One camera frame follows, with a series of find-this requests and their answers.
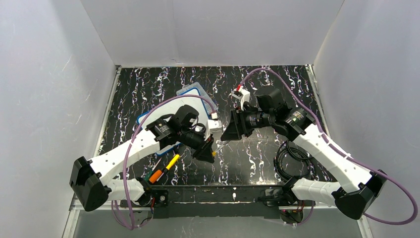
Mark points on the green-handled screwdriver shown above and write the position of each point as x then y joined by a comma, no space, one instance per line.
152,170

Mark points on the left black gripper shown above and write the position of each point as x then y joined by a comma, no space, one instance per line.
202,149

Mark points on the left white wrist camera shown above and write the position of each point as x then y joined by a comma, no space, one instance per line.
213,124

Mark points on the yellow-handled screwdriver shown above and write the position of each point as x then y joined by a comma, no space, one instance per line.
171,161

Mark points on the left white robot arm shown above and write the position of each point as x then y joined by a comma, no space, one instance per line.
93,180

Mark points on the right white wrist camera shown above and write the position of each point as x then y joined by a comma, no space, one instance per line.
243,95

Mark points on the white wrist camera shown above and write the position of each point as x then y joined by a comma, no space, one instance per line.
213,124
243,95

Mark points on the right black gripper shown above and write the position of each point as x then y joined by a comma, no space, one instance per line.
240,123

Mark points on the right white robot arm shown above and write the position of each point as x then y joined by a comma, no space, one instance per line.
355,189

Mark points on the orange-handled screwdriver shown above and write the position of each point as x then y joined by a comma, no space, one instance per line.
153,177

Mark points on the aluminium frame rail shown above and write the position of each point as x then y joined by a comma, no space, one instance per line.
214,211

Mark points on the white marker pen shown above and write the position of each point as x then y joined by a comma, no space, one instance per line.
221,145

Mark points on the clear plastic organizer box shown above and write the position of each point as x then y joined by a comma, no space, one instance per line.
197,89

